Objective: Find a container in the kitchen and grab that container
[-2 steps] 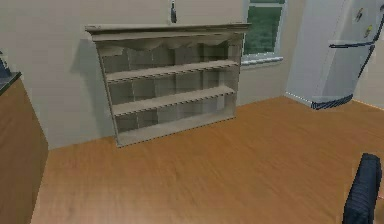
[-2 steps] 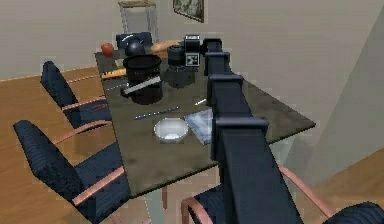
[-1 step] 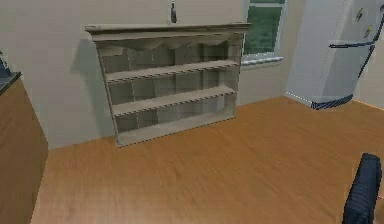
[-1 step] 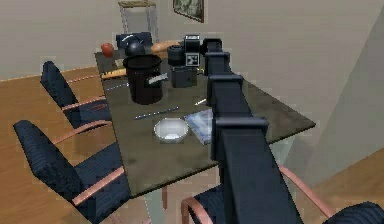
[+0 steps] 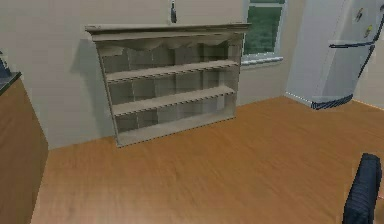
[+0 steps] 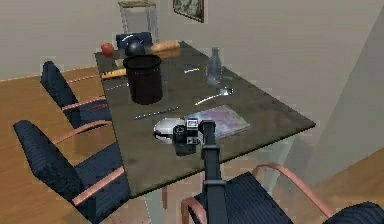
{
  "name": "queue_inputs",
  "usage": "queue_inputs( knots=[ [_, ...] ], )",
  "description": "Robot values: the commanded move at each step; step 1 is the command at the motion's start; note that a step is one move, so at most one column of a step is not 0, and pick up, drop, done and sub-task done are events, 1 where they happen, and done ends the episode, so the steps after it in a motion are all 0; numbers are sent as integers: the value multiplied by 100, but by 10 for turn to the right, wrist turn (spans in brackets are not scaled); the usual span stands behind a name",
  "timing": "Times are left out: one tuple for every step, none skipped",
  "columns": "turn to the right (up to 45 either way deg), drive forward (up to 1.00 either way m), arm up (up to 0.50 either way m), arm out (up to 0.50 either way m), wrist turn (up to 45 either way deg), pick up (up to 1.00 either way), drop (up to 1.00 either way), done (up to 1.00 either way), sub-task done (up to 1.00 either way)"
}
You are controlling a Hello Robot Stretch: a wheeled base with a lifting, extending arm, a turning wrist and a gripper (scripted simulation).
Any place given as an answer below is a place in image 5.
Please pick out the white framed window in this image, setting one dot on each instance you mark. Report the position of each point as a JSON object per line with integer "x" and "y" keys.
{"x": 264, "y": 30}

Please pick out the brown wooden kitchen counter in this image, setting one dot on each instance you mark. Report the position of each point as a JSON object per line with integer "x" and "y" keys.
{"x": 18, "y": 150}

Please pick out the dark bottle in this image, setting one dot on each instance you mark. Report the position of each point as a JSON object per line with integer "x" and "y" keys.
{"x": 173, "y": 13}

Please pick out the dark blue object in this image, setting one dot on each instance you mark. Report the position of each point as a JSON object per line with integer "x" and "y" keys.
{"x": 3, "y": 68}

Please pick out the beige wooden shelf unit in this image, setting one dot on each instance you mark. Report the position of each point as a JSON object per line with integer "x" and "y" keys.
{"x": 173, "y": 71}

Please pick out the white fridge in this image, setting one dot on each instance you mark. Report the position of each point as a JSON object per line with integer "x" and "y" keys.
{"x": 328, "y": 56}

